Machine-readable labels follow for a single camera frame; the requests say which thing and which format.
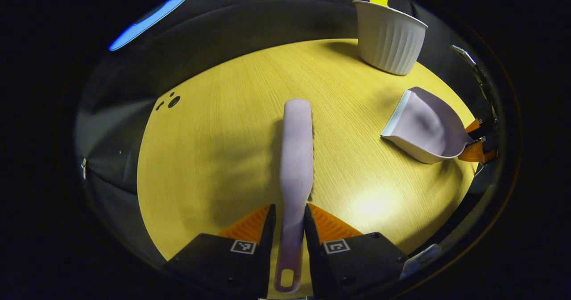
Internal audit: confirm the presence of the lilac small broom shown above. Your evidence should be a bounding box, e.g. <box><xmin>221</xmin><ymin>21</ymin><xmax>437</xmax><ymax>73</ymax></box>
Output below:
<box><xmin>273</xmin><ymin>98</ymin><xmax>315</xmax><ymax>294</ymax></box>

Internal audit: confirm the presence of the white ribbed garbage bin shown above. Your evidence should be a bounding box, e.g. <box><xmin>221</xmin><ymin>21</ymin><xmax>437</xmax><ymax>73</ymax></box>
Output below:
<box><xmin>352</xmin><ymin>0</ymin><xmax>429</xmax><ymax>76</ymax></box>

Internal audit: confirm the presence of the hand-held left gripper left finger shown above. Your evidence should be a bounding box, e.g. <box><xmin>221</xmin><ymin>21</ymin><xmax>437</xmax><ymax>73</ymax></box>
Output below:
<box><xmin>165</xmin><ymin>204</ymin><xmax>277</xmax><ymax>300</ymax></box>

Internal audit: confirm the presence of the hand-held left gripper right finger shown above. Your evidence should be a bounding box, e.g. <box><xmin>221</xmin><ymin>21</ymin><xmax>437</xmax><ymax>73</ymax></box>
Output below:
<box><xmin>304</xmin><ymin>203</ymin><xmax>410</xmax><ymax>300</ymax></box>

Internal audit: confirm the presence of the lilac plastic dustpan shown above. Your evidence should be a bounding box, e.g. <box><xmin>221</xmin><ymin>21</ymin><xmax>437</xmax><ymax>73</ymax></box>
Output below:
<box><xmin>380</xmin><ymin>86</ymin><xmax>477</xmax><ymax>165</ymax></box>

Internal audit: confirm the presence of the yellow wooden desktop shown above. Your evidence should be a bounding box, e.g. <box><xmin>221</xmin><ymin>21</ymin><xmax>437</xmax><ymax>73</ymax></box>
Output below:
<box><xmin>137</xmin><ymin>39</ymin><xmax>479</xmax><ymax>298</ymax></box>

